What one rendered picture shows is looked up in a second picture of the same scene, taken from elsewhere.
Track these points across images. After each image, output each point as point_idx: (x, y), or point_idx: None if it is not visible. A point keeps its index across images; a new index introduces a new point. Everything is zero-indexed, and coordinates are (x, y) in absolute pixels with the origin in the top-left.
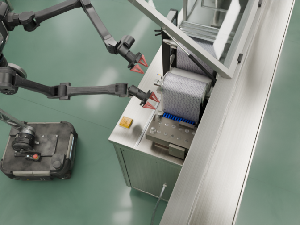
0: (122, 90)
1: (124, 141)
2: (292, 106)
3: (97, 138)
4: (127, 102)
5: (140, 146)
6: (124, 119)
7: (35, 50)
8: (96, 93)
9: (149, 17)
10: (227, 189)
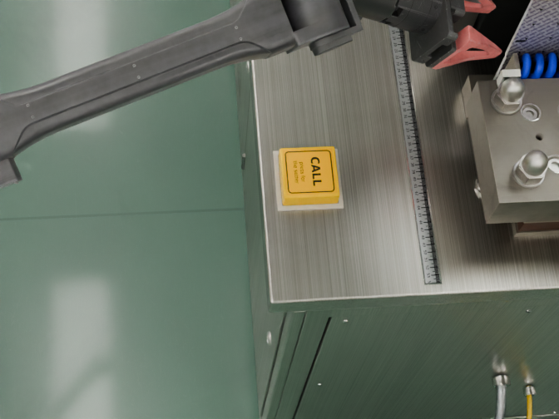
0: (332, 10)
1: (362, 278)
2: None
3: (1, 282)
4: (49, 71)
5: (450, 268)
6: (296, 165)
7: None
8: (180, 81)
9: None
10: None
